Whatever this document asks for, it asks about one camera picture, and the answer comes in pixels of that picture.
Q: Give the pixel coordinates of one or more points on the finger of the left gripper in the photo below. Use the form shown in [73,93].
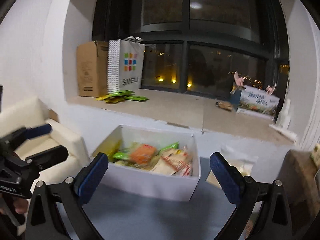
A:
[19,136]

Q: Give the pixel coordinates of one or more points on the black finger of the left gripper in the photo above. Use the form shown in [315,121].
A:
[50,157]

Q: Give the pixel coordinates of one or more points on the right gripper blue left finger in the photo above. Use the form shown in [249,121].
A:
[89,178]

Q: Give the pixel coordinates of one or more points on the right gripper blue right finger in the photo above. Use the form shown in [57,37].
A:
[228,177]

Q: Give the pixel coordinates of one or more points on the orange snack packet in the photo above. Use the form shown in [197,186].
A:
[142,154]

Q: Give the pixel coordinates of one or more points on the yellow snack bag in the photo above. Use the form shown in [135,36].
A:
[109,148]

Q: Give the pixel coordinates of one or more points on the left hand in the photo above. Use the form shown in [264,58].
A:
[20,205]

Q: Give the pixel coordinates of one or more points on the tissue pack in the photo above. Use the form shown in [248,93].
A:
[243,162]

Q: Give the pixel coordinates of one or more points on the green snack bag in box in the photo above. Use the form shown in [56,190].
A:
[124,153]

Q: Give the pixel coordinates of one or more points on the cream sofa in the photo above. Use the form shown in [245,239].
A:
[32,113]

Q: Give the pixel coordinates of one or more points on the white red snack bag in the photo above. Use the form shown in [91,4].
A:
[174,162]

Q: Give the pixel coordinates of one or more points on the white cardboard box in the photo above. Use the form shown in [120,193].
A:
[151,163]

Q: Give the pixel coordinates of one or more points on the wooden side shelf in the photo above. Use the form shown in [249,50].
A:
[297,175]

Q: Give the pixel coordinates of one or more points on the green snack packets on sill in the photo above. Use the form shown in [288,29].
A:
[121,96]

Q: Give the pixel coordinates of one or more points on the small brown item on sill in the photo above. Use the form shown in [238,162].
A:
[224,105]

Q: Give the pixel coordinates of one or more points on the printed gift box on sill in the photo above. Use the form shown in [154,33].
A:
[253,100]

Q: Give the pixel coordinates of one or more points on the brown cardboard box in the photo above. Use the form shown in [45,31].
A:
[91,63]

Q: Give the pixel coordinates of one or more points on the white SANFU shopping bag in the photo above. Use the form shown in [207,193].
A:
[125,64]

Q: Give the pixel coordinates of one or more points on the dark window frame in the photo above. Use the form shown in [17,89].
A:
[196,46]

